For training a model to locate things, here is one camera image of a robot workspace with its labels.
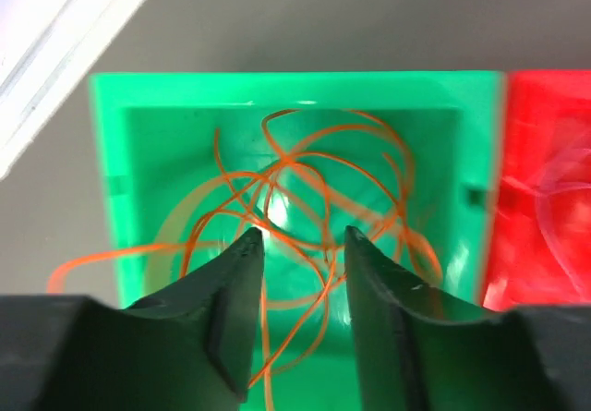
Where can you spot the green bin near end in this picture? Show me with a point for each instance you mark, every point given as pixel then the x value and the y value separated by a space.
pixel 404 156

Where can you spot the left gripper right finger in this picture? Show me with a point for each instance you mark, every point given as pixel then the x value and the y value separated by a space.
pixel 419 348

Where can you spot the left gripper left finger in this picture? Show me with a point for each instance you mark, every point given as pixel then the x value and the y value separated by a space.
pixel 188 346

